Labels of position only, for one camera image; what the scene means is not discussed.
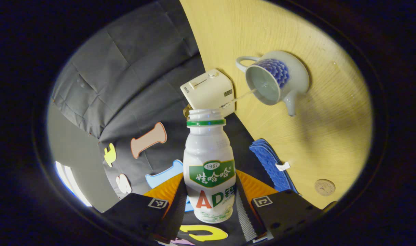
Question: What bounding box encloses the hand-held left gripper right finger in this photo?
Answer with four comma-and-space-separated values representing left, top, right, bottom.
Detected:
234, 170, 324, 244

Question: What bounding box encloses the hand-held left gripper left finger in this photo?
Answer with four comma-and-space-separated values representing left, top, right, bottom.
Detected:
101, 173, 188, 244

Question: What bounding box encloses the white water bottle green label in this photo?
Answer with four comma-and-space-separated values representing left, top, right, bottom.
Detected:
183, 109, 236, 224

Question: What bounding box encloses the round wooden coaster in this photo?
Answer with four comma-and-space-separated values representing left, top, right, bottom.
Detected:
314, 179, 336, 196

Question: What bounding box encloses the white blue-patterned teacup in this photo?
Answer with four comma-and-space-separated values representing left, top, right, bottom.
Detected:
236, 51, 310, 117

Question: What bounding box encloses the blue folded cloth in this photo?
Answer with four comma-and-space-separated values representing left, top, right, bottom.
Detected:
249, 138, 299, 195

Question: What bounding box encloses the ceiling light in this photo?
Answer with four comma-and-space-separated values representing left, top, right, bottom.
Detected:
55, 161, 93, 207

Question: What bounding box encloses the white toaster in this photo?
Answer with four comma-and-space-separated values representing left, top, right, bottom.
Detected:
180, 69, 236, 118

